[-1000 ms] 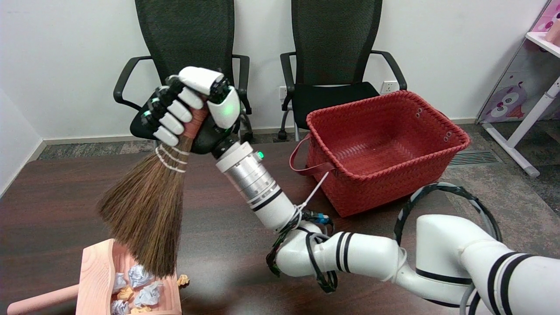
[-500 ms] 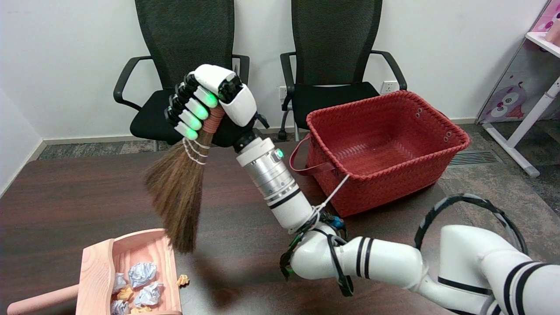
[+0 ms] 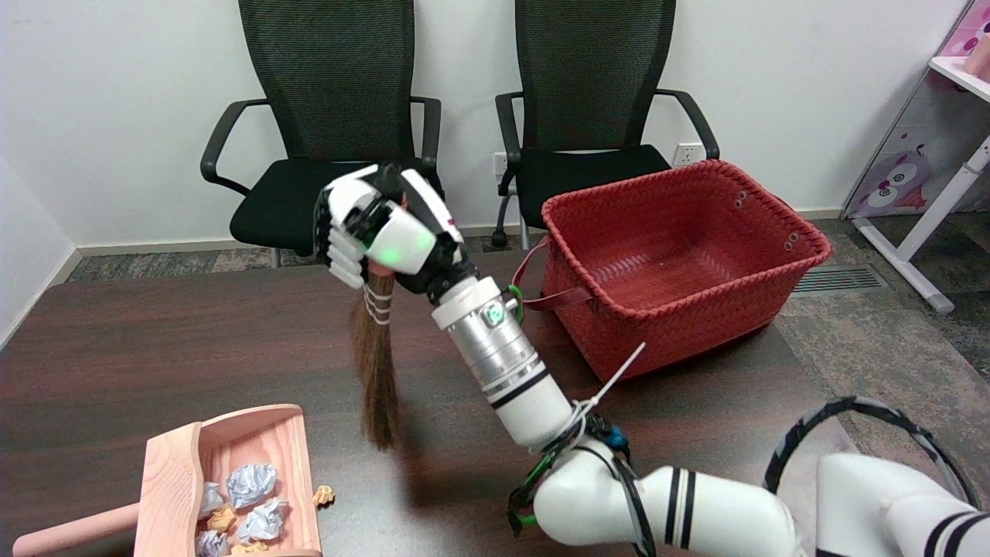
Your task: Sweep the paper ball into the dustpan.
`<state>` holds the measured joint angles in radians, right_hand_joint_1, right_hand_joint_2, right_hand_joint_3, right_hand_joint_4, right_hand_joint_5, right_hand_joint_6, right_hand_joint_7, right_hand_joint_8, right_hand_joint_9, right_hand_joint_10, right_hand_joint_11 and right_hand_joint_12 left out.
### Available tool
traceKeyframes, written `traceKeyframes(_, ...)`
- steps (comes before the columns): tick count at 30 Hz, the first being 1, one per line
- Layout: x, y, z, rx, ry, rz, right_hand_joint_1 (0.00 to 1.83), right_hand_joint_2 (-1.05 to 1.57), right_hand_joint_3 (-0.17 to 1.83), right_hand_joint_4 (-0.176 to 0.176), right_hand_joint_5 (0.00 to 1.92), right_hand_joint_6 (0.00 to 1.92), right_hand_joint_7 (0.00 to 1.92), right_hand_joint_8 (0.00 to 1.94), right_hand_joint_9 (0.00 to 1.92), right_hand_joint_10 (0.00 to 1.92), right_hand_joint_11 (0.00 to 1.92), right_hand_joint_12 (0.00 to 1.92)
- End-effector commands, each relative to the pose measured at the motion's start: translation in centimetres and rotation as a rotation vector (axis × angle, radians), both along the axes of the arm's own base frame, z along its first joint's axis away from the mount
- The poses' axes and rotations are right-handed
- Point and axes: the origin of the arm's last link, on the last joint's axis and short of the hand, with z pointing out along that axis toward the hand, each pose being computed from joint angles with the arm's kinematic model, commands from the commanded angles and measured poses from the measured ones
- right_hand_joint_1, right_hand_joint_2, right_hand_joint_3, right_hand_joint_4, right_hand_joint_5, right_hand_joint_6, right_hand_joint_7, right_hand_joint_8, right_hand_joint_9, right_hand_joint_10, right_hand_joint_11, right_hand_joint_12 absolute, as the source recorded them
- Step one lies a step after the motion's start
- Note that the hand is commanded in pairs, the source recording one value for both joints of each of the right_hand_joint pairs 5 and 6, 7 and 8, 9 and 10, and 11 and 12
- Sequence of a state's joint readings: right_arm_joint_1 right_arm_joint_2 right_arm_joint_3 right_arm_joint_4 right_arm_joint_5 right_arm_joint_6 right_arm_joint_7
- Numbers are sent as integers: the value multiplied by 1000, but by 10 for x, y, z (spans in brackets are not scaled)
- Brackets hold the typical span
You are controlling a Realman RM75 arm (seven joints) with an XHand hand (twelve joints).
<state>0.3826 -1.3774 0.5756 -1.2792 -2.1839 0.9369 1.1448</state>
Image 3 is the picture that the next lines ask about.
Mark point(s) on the pink cup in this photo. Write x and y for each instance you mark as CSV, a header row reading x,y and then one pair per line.
x,y
981,58

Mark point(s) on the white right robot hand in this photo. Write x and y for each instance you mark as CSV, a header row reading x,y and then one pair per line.
x,y
402,240

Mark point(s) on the red woven basket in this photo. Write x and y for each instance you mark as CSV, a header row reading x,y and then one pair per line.
x,y
696,224

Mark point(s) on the pink cartoon children desk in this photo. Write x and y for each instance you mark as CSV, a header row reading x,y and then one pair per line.
x,y
897,178

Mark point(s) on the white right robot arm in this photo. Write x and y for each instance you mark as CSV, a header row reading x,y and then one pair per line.
x,y
510,363

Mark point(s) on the wooden dustpan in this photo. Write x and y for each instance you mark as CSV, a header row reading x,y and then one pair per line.
x,y
170,480

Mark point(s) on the brown straw hand broom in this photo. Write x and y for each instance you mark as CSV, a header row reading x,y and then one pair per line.
x,y
377,371

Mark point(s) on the metal floor vent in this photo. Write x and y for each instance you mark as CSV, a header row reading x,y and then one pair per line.
x,y
843,278

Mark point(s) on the tiny yellow paper ball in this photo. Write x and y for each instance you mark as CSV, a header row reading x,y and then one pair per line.
x,y
324,495

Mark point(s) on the white paper ball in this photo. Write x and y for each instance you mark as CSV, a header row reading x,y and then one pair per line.
x,y
251,483
263,520
210,499
210,543

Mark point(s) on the white zip tie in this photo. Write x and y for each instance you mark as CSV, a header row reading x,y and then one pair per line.
x,y
619,375

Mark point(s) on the white desk leg frame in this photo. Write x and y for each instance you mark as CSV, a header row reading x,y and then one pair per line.
x,y
967,170

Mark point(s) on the white wall socket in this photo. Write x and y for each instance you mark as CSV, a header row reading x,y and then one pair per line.
x,y
500,160
687,153

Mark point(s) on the black mesh office chair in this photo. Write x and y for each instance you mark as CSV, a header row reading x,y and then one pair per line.
x,y
332,77
588,77

